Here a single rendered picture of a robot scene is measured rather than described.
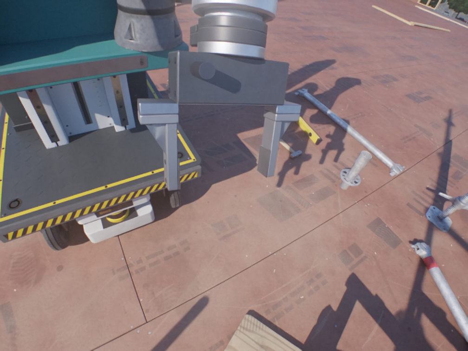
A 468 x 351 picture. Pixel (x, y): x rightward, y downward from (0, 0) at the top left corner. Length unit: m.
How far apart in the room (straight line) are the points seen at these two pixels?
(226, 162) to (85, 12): 0.94
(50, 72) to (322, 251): 1.18
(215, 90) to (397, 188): 1.59
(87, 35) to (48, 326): 0.95
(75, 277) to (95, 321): 0.19
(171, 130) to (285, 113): 0.14
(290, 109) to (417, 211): 1.47
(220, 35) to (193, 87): 0.06
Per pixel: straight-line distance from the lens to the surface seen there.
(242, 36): 0.26
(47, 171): 1.03
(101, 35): 0.85
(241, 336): 0.99
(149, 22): 0.71
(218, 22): 0.26
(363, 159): 1.35
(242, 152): 1.45
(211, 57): 0.26
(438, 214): 1.79
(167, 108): 0.26
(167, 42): 0.73
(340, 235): 1.30
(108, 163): 0.97
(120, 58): 0.72
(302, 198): 1.34
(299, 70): 2.69
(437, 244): 1.67
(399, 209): 1.64
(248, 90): 0.28
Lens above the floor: 0.99
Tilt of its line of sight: 46 degrees down
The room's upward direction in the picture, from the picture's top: 13 degrees clockwise
